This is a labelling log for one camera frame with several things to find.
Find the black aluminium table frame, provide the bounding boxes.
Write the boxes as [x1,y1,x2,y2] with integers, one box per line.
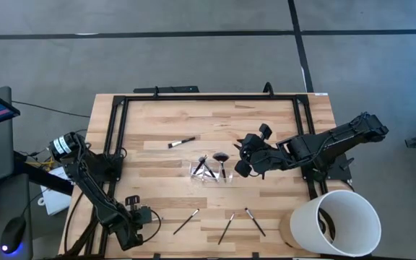
[63,92,353,259]

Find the round-tipped black makeup brush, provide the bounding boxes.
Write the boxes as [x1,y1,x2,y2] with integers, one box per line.
[199,155,217,179]

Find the black computer mouse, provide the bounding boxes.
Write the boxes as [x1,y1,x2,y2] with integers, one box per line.
[0,215,27,255]

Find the clear acrylic organizer box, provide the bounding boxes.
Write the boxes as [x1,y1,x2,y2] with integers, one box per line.
[188,160,233,183]

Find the white-tipped black makeup brush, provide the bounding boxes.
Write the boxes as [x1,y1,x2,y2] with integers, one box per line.
[168,136,196,150]

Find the white paper sheet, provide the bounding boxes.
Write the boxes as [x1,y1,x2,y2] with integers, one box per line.
[38,165,75,217]

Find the fan makeup brush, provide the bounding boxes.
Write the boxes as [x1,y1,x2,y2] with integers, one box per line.
[212,151,230,181]

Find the black mounting bar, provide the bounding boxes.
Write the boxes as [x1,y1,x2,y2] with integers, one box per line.
[133,85,200,94]

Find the thin black makeup brush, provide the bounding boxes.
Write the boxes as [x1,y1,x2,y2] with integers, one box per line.
[194,156,208,176]
[244,207,267,238]
[173,208,201,236]
[217,212,235,246]
[192,155,207,176]

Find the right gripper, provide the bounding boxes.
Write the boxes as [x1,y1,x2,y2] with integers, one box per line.
[233,123,285,178]

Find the black clamp hook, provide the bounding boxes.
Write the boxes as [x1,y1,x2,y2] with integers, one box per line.
[262,81,276,97]

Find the yellow cables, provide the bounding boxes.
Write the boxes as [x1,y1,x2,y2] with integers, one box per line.
[25,158,56,171]

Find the black desk beam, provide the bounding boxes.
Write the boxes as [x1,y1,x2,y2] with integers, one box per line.
[12,150,75,196]

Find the white cylindrical bin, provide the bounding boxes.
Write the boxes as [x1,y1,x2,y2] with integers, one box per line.
[289,190,383,258]

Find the thin black floor cable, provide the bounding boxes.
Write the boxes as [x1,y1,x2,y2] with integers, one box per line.
[11,100,92,119]

